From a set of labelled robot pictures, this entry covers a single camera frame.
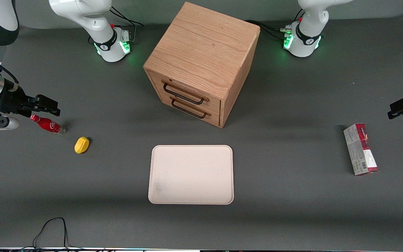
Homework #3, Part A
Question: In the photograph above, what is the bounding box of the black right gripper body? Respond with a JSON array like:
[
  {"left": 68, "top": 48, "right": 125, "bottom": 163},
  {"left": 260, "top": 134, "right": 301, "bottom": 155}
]
[{"left": 0, "top": 86, "right": 38, "bottom": 117}]

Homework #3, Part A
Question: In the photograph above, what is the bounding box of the red coke bottle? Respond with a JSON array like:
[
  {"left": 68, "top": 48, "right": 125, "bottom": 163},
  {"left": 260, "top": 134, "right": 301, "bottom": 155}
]
[{"left": 30, "top": 114, "right": 66, "bottom": 136}]

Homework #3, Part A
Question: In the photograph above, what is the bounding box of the cream plastic tray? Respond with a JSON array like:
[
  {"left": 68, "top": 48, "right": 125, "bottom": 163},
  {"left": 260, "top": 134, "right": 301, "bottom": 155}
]
[{"left": 148, "top": 145, "right": 234, "bottom": 205}]

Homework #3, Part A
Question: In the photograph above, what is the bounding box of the yellow lemon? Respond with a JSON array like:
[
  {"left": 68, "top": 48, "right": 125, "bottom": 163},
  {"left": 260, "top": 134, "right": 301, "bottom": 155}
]
[{"left": 74, "top": 136, "right": 90, "bottom": 154}]

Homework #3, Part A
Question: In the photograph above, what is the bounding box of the grey and red carton box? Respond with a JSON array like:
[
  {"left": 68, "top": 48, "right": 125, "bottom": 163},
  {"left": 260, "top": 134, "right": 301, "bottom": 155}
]
[{"left": 343, "top": 123, "right": 379, "bottom": 176}]

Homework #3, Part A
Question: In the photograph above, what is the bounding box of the wooden drawer cabinet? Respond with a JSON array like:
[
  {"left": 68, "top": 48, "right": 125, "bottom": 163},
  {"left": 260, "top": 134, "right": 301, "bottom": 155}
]
[{"left": 143, "top": 1, "right": 261, "bottom": 128}]

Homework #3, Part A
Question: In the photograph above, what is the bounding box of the black cable at right arm base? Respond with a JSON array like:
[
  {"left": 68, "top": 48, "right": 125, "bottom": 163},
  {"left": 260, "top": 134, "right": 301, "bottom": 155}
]
[{"left": 109, "top": 6, "right": 144, "bottom": 44}]

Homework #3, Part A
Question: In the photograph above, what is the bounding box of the black cable at arm base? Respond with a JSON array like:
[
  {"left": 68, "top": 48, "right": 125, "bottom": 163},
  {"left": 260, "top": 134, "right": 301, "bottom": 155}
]
[
  {"left": 109, "top": 6, "right": 144, "bottom": 44},
  {"left": 245, "top": 9, "right": 305, "bottom": 40}
]

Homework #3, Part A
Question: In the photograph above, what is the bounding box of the thin black looped cable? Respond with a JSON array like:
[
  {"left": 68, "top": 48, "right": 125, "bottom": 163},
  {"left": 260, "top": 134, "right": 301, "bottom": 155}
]
[{"left": 22, "top": 217, "right": 84, "bottom": 251}]

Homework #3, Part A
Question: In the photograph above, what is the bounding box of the wooden drawer with black handle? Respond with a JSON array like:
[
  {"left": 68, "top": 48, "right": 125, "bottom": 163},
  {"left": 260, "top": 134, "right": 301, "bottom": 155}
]
[
  {"left": 159, "top": 94, "right": 221, "bottom": 127},
  {"left": 148, "top": 71, "right": 222, "bottom": 110}
]

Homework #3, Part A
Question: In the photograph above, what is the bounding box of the black cable at left arm base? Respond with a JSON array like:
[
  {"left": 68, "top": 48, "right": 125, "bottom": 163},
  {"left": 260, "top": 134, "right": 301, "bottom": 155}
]
[{"left": 245, "top": 9, "right": 305, "bottom": 40}]

